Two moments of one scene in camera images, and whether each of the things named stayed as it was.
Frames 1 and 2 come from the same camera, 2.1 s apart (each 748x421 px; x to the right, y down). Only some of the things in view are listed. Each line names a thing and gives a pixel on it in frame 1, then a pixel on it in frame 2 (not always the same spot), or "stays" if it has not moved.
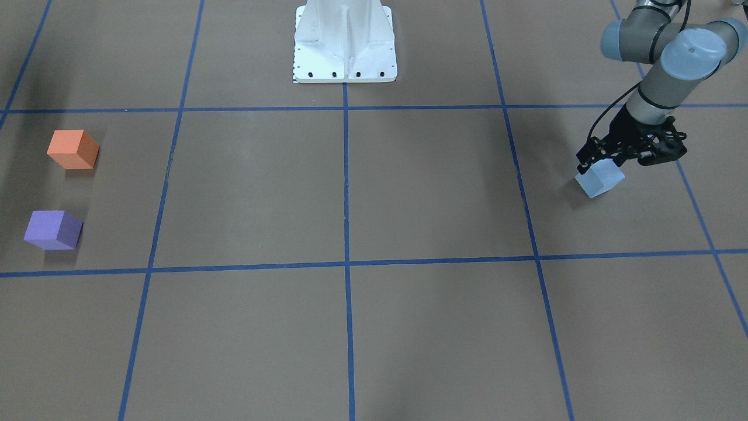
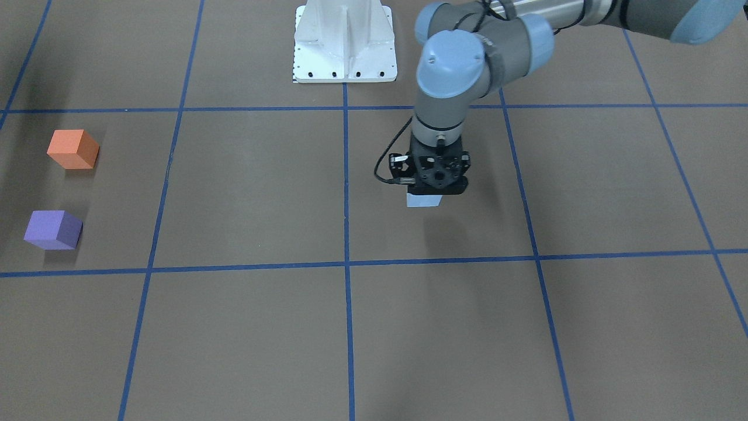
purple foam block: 54,230 stays
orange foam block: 73,149 stays
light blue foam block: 602,175 -> 422,200
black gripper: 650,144 -> 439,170
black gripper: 659,143 -> 401,167
